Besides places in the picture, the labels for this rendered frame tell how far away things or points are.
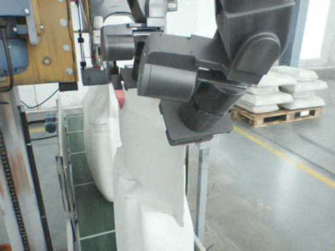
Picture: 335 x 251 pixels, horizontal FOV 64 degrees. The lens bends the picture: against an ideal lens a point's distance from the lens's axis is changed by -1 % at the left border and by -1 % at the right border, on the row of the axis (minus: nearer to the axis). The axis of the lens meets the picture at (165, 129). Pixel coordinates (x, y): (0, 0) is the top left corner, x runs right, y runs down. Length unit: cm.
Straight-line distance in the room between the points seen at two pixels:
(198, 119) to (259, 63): 12
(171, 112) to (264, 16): 19
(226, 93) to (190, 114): 7
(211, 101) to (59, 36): 66
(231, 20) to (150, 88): 11
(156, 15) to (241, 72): 30
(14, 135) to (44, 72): 25
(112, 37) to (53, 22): 39
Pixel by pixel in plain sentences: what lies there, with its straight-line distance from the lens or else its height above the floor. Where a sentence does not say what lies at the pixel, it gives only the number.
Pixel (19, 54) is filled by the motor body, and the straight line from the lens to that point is 74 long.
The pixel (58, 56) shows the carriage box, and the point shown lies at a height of 111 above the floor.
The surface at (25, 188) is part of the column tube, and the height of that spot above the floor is 64.
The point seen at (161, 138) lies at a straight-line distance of 54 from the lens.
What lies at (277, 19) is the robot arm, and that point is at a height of 120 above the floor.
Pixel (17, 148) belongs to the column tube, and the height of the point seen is 80.
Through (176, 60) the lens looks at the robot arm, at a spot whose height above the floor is 116.
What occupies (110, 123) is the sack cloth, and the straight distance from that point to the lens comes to 123.
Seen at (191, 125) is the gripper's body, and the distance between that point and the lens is 37.
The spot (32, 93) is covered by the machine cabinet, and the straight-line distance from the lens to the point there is 373.
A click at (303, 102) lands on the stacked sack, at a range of 402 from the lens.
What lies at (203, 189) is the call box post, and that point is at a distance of 110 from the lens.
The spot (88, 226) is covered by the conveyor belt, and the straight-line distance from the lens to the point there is 128.
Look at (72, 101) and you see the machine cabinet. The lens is 375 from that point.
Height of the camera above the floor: 119
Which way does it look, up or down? 21 degrees down
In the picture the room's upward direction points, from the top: straight up
